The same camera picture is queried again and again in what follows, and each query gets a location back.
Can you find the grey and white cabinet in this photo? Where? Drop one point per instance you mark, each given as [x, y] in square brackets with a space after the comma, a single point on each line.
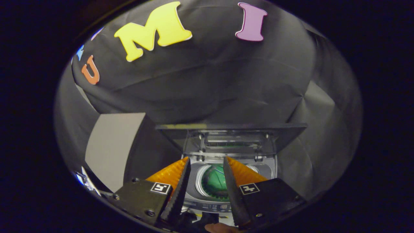
[113, 145]

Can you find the black backdrop cloth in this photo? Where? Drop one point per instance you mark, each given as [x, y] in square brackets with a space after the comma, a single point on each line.
[210, 81]

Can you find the green polo shirt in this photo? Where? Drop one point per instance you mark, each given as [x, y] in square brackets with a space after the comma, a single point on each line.
[213, 181]

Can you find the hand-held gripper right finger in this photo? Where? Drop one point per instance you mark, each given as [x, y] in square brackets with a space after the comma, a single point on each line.
[233, 194]

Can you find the washing machine lid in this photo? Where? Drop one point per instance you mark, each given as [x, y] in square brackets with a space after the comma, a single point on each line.
[233, 142]

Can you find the blue and white board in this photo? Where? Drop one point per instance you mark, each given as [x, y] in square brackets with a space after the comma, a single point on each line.
[81, 178]

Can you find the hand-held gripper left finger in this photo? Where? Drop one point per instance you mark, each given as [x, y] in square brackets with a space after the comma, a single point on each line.
[179, 194]

